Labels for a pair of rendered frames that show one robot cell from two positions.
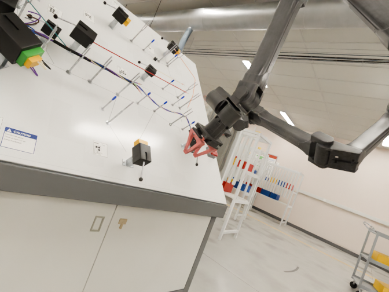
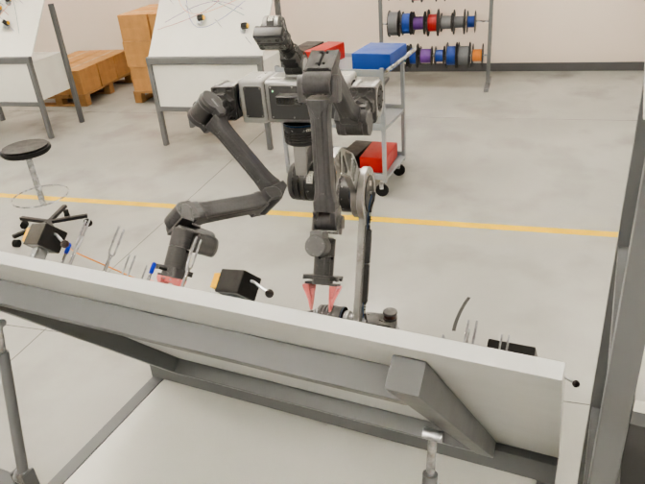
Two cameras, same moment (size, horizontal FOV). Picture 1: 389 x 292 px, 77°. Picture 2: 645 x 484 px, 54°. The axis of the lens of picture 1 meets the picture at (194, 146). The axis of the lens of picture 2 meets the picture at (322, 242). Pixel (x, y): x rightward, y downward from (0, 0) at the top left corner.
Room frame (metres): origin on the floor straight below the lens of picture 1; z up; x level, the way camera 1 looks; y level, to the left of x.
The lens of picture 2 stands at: (1.23, 1.41, 2.05)
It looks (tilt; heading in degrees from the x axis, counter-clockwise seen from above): 28 degrees down; 252
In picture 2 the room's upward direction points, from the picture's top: 5 degrees counter-clockwise
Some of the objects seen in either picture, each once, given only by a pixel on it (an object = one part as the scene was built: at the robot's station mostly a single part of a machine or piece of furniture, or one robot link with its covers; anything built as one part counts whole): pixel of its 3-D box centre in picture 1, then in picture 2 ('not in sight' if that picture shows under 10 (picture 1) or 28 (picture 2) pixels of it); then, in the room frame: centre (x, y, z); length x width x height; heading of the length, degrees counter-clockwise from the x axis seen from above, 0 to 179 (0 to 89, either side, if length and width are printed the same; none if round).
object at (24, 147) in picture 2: not in sight; (42, 189); (1.79, -3.33, 0.34); 0.58 x 0.55 x 0.69; 83
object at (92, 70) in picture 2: not in sight; (83, 76); (1.41, -7.67, 0.22); 1.20 x 0.80 x 0.44; 55
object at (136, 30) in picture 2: not in sight; (185, 52); (0.13, -6.71, 0.52); 1.20 x 0.81 x 1.04; 144
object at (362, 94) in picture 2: not in sight; (361, 108); (0.45, -0.44, 1.45); 0.09 x 0.08 x 0.12; 143
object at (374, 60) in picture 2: not in sight; (351, 117); (-0.55, -3.03, 0.54); 0.99 x 0.50 x 1.08; 136
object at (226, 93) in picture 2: not in sight; (221, 106); (0.85, -0.74, 1.45); 0.09 x 0.08 x 0.12; 143
